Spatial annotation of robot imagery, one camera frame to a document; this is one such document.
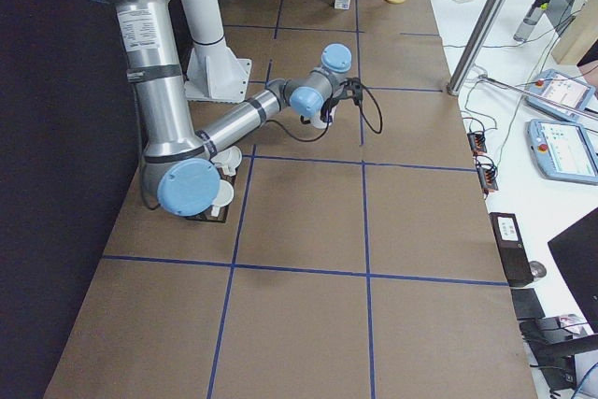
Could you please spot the black cable connector block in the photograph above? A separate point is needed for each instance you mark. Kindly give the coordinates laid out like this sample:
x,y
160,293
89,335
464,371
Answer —
x,y
477,142

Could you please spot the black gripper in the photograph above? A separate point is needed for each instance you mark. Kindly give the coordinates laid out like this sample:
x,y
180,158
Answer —
x,y
328,109

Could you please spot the aluminium frame post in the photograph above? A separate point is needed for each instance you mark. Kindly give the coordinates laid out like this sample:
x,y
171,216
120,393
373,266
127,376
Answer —
x,y
474,45

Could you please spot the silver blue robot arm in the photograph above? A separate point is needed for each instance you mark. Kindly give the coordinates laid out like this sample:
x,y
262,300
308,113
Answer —
x,y
183,135

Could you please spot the teach pendant tablet near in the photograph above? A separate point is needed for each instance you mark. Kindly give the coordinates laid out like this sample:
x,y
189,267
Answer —
x,y
562,151

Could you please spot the white ribbed HOME mug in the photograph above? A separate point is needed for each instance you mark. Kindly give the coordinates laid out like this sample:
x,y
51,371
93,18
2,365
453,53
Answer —
x,y
228,160

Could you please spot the black box with label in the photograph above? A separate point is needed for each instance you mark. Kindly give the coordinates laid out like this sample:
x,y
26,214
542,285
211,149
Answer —
x,y
511,249

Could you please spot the teach pendant tablet far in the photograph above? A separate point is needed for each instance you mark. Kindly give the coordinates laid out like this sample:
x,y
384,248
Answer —
x,y
565,94

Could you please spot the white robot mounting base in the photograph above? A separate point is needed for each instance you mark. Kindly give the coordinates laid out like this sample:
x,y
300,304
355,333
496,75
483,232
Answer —
x,y
214,73

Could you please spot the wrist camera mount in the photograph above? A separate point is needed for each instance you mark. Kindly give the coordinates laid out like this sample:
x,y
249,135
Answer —
x,y
352,89

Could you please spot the teach pendant tablet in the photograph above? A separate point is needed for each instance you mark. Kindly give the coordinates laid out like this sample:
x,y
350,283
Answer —
x,y
562,151
565,94

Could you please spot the black monitor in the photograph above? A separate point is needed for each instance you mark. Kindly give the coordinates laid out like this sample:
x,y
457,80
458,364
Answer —
x,y
574,251

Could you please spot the black wire mug rack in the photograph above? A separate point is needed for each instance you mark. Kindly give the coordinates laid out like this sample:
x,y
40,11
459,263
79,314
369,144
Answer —
x,y
222,218

